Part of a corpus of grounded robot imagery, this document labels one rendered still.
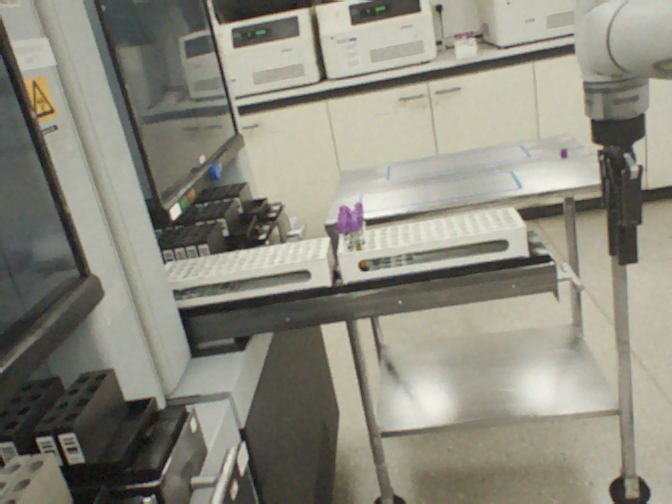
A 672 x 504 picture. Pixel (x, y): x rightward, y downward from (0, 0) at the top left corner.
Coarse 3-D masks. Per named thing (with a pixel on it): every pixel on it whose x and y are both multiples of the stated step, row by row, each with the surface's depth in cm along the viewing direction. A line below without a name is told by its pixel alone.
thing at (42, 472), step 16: (32, 464) 62; (48, 464) 61; (16, 480) 59; (32, 480) 59; (48, 480) 61; (64, 480) 64; (16, 496) 57; (32, 496) 58; (48, 496) 61; (64, 496) 63
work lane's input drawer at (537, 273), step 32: (544, 256) 100; (320, 288) 104; (352, 288) 104; (384, 288) 102; (416, 288) 102; (448, 288) 102; (480, 288) 101; (512, 288) 101; (544, 288) 101; (576, 288) 103; (192, 320) 106; (224, 320) 105; (256, 320) 105; (288, 320) 105; (320, 320) 105
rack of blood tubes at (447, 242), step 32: (416, 224) 110; (448, 224) 108; (480, 224) 104; (512, 224) 101; (352, 256) 102; (384, 256) 109; (416, 256) 111; (448, 256) 109; (480, 256) 101; (512, 256) 101
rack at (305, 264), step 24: (312, 240) 112; (168, 264) 114; (192, 264) 112; (216, 264) 110; (240, 264) 108; (264, 264) 105; (288, 264) 103; (312, 264) 103; (192, 288) 112; (216, 288) 110; (240, 288) 113; (264, 288) 111; (288, 288) 105
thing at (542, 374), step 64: (384, 192) 148; (448, 192) 139; (512, 192) 131; (576, 192) 127; (576, 256) 176; (576, 320) 183; (384, 384) 172; (448, 384) 167; (512, 384) 162; (576, 384) 157
